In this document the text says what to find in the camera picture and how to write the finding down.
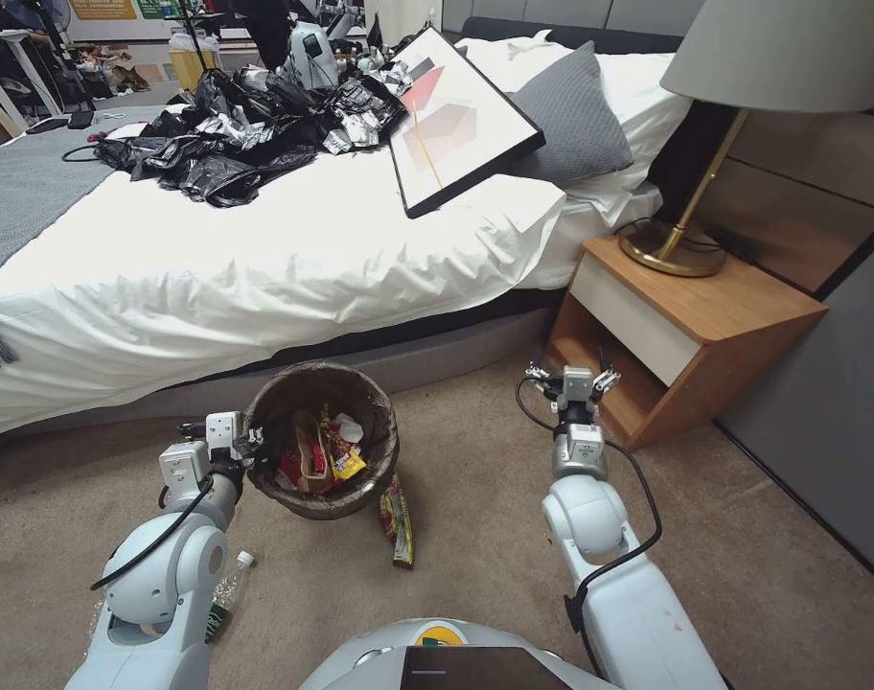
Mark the clear plastic bottle green label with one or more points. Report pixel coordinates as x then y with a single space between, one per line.
228 593

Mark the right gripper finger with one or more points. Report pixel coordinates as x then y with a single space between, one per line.
607 377
546 379

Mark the brown paper bag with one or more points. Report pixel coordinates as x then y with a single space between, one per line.
310 442

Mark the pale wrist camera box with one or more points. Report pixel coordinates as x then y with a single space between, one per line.
225 430
578 383

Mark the white robot chest shell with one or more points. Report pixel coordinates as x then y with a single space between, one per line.
351 665

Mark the grey knitted blanket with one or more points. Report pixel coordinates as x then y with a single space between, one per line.
27 187

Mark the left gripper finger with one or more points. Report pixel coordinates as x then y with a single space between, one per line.
252 440
193 430

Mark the long yellow red snack wrapper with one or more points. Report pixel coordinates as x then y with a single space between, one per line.
398 525

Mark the black garbage bag pile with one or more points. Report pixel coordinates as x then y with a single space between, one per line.
214 169

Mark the yellow background bin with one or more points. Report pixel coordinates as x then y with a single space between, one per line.
193 61

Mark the white bed duvet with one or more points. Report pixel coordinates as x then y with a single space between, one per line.
264 273

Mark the grey bed base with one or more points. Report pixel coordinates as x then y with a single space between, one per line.
408 359

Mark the yellow snack packet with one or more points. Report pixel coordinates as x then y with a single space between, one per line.
349 463

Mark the white pillow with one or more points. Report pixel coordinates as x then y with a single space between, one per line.
645 93

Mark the red crumpled wrapper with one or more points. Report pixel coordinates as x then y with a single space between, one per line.
293 469

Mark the white nightstand drawer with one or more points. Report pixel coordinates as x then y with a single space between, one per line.
631 316

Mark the black framed abstract picture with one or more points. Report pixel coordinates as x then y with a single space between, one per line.
444 136

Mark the brass lamp grey shade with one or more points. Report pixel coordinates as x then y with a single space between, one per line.
782 57

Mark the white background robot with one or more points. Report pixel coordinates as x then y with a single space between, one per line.
311 54

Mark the wooden nightstand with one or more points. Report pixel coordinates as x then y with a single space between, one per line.
732 316

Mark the white crumpled paper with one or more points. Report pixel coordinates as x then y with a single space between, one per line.
349 428

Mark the dark brown trash bin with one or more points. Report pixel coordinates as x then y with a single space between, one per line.
279 392

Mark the white desk frame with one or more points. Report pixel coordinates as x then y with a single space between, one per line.
21 61

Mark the brown cardboard box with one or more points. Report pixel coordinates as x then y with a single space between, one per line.
129 75

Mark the black hanging cloth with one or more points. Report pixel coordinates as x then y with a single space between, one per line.
264 29

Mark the crumpled silver foil bag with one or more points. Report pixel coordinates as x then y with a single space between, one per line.
354 126
400 75
225 131

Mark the grey wardrobe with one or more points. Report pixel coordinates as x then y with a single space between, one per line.
825 431

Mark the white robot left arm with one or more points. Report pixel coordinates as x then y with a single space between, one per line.
157 568

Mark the grey pillow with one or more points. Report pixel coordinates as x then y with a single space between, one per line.
573 122

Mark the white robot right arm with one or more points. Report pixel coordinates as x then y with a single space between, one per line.
595 517

